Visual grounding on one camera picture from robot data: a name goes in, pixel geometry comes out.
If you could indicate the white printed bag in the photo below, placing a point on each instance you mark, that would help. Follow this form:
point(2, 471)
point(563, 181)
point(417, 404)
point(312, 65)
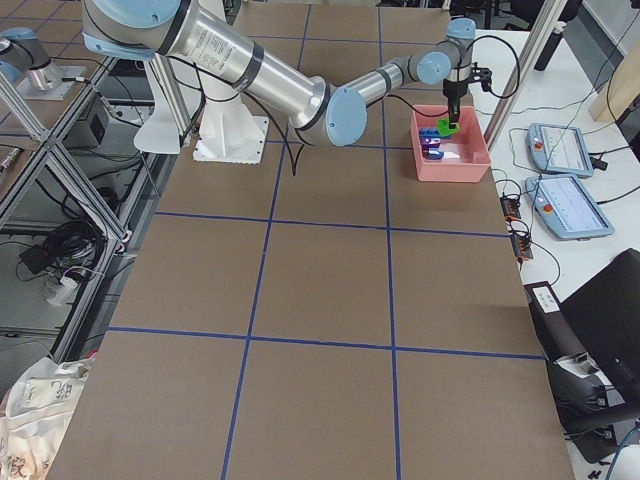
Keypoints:
point(35, 414)

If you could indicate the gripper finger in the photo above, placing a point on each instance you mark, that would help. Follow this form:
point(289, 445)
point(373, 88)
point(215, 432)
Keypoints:
point(453, 117)

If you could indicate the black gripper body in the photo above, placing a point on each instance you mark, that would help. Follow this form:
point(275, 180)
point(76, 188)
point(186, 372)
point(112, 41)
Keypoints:
point(453, 91)

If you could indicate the orange black usb hub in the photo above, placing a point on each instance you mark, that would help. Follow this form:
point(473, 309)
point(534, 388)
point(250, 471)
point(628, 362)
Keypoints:
point(510, 207)

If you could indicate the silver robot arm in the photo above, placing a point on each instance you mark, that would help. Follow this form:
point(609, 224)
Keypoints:
point(320, 112)

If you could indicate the green toy block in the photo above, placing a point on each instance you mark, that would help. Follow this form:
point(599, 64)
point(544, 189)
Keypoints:
point(446, 129)

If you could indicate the pink plastic box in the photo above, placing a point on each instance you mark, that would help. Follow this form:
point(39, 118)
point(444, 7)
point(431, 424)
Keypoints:
point(465, 156)

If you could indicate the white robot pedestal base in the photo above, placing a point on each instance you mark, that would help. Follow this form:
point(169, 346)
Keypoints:
point(228, 133)

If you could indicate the small blue toy block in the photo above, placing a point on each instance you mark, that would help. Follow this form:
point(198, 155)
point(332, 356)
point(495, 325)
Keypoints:
point(434, 154)

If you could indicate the black office chair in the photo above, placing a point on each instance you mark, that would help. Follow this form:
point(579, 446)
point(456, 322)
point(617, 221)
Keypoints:
point(590, 342)

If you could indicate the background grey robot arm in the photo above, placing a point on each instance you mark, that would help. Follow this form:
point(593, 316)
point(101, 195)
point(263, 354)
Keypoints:
point(26, 64)

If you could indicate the teach pendant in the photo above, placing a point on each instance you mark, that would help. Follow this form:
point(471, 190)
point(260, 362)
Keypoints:
point(566, 207)
point(559, 149)

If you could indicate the long blue toy block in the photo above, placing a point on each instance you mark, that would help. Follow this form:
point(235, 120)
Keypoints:
point(429, 133)

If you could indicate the purple curved toy block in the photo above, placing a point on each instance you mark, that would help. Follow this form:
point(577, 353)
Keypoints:
point(429, 143)

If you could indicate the lower teach pendant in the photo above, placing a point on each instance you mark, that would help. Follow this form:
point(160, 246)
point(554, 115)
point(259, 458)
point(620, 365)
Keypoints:
point(566, 207)

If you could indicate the aluminium frame post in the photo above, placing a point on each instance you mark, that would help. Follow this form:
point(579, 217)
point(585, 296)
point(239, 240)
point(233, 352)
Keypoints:
point(547, 18)

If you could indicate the upper teach pendant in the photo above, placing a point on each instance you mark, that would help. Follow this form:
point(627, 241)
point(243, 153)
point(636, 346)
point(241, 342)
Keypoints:
point(559, 149)

